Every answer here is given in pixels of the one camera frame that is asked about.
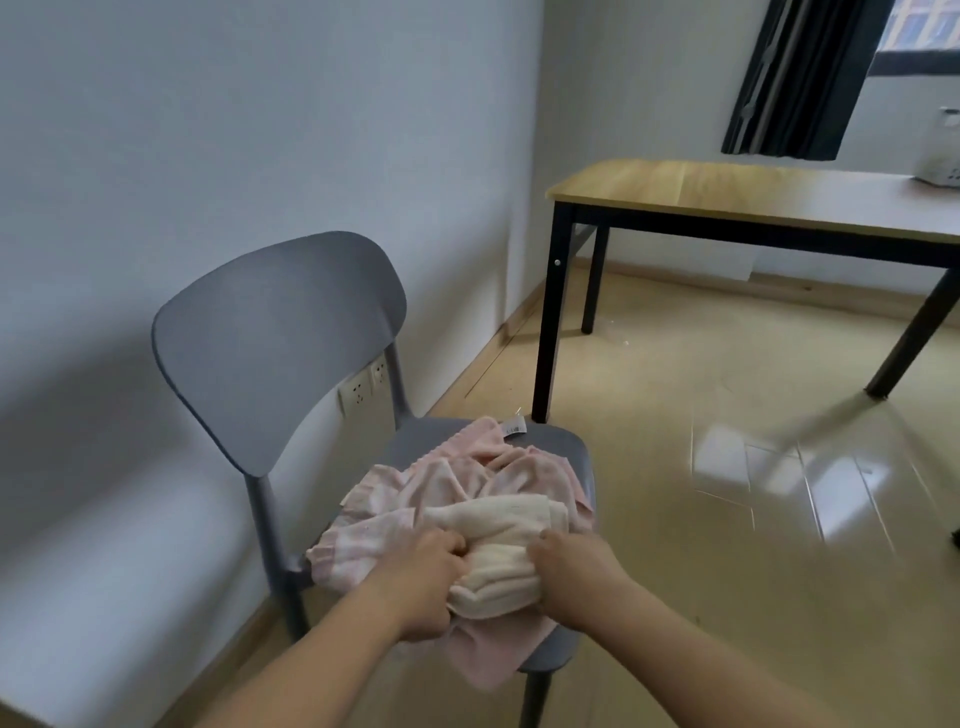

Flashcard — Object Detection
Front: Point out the white plastic basket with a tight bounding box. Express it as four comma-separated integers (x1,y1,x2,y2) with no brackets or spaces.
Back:
913,107,960,187

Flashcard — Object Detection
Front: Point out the person's right hand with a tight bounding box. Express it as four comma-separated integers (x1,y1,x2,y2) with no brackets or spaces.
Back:
527,528,639,633

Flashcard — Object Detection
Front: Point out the wooden table with black legs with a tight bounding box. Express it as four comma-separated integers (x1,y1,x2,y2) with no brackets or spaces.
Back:
530,158,960,425

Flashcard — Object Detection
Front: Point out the person's left forearm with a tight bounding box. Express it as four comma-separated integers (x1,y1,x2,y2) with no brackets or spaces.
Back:
194,581,421,728

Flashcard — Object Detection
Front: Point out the pink towel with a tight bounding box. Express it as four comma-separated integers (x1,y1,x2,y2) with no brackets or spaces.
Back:
305,416,598,693

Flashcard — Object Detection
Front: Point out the wide dark curtain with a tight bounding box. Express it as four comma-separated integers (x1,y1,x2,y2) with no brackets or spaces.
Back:
721,0,898,161

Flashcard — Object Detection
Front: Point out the cream white garment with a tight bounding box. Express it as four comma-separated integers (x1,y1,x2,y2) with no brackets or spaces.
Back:
416,494,571,622

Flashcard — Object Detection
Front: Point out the grey plastic chair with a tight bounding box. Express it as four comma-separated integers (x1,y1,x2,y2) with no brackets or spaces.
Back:
151,230,598,728

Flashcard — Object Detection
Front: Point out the person's left hand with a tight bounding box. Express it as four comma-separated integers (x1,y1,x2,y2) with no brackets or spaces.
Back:
363,528,470,644

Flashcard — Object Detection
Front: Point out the person's right forearm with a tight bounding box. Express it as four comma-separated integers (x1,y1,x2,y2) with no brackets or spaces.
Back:
569,581,849,728

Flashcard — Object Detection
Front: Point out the black framed window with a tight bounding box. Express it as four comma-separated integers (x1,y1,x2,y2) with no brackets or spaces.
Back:
866,0,960,79

